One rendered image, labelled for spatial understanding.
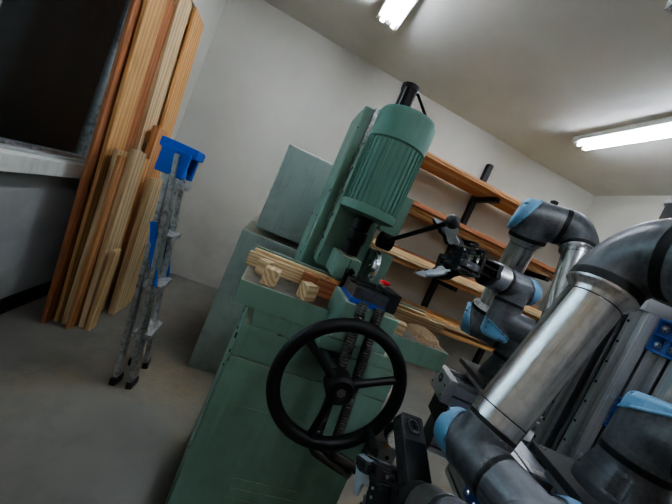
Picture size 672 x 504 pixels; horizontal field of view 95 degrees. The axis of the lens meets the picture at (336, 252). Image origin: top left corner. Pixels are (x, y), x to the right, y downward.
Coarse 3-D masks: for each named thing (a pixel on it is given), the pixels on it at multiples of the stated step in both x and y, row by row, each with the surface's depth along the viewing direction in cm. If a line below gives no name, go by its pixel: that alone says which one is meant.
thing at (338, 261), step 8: (336, 248) 100; (336, 256) 92; (344, 256) 88; (352, 256) 96; (328, 264) 98; (336, 264) 89; (344, 264) 89; (352, 264) 89; (360, 264) 89; (336, 272) 89; (344, 272) 89
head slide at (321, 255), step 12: (348, 180) 103; (336, 204) 106; (336, 216) 100; (348, 216) 100; (336, 228) 100; (348, 228) 101; (372, 228) 102; (324, 240) 101; (336, 240) 101; (324, 252) 101; (360, 252) 103; (324, 264) 102
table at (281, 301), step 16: (240, 288) 73; (256, 288) 74; (272, 288) 76; (288, 288) 82; (256, 304) 75; (272, 304) 75; (288, 304) 76; (304, 304) 77; (320, 304) 80; (288, 320) 77; (304, 320) 77; (320, 320) 78; (400, 336) 83; (336, 352) 70; (352, 352) 71; (416, 352) 84; (432, 352) 85; (384, 368) 73; (432, 368) 86
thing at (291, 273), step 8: (248, 256) 88; (256, 256) 88; (264, 256) 88; (248, 264) 88; (256, 264) 88; (280, 264) 90; (288, 272) 90; (296, 272) 91; (296, 280) 91; (400, 312) 99; (408, 312) 99; (408, 320) 100; (416, 320) 100; (424, 320) 101; (432, 328) 102; (440, 328) 102
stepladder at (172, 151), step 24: (168, 144) 134; (168, 168) 135; (192, 168) 151; (168, 192) 135; (168, 216) 139; (168, 240) 141; (144, 264) 139; (168, 264) 158; (144, 312) 141; (144, 336) 146; (120, 360) 144; (144, 360) 162
